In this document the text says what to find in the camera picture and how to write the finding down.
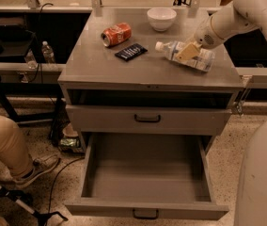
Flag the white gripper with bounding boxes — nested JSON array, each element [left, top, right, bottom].
[[176, 15, 225, 61]]

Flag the clear plastic water bottle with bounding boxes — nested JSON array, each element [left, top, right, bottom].
[[155, 40, 214, 73]]

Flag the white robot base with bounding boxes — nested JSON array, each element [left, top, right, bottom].
[[234, 121, 267, 226]]

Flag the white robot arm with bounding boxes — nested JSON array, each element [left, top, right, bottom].
[[176, 0, 267, 62]]

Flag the grey drawer cabinet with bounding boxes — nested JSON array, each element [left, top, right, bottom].
[[57, 8, 245, 154]]

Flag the closed grey upper drawer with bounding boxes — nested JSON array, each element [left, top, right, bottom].
[[66, 105, 231, 136]]

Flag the water bottle on shelf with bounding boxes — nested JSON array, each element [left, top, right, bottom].
[[41, 41, 55, 64]]

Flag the open grey lower drawer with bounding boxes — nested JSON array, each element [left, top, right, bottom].
[[66, 133, 228, 220]]

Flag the small clear bottle on shelf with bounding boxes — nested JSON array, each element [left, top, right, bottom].
[[24, 50, 38, 70]]

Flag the white ceramic bowl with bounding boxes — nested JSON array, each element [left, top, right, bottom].
[[147, 8, 177, 32]]

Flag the dark blue snack packet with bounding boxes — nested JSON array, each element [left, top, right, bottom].
[[115, 43, 147, 61]]

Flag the red soda can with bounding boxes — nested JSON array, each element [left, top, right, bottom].
[[101, 23, 132, 47]]

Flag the green packet on floor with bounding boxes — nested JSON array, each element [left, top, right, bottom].
[[58, 137, 83, 153]]

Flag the grey sneaker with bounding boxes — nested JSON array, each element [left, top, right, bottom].
[[13, 154, 60, 188]]

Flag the person leg beige trousers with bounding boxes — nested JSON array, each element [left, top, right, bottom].
[[0, 116, 33, 179]]

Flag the black chair base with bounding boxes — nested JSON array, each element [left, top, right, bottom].
[[0, 185, 68, 226]]

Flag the black hanging cable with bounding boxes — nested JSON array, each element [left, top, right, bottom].
[[29, 2, 55, 84]]

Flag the black floor cable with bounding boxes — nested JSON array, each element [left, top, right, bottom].
[[47, 155, 86, 215]]

